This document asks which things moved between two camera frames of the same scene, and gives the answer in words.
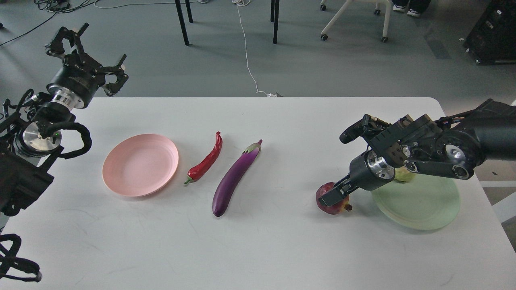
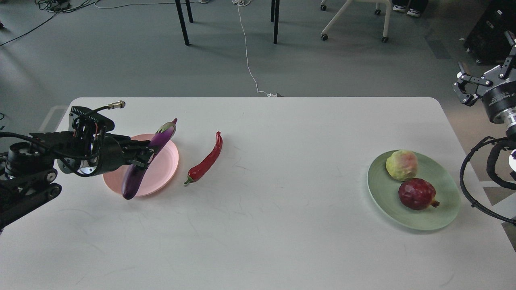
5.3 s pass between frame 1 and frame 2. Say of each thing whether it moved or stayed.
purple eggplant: moved
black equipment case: stayed
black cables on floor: stayed
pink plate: stayed
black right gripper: moved
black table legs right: stayed
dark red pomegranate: moved
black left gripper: moved
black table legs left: stayed
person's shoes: stayed
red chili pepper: stayed
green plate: stayed
